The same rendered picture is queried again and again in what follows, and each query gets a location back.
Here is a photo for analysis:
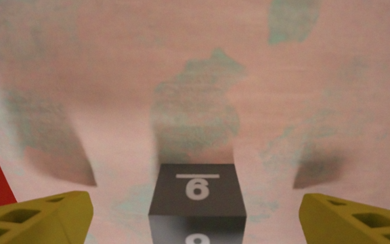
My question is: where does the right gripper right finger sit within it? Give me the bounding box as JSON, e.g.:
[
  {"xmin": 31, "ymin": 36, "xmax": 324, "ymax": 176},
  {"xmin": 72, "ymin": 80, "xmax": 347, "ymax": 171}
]
[{"xmin": 299, "ymin": 193, "xmax": 390, "ymax": 244}]

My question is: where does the grey block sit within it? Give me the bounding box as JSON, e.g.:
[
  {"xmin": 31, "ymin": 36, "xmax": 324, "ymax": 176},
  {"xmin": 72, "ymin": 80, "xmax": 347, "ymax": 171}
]
[{"xmin": 148, "ymin": 163, "xmax": 247, "ymax": 244}]

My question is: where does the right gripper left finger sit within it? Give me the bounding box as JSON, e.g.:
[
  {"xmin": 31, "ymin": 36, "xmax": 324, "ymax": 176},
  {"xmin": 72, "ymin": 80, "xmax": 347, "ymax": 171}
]
[{"xmin": 0, "ymin": 190, "xmax": 93, "ymax": 244}]

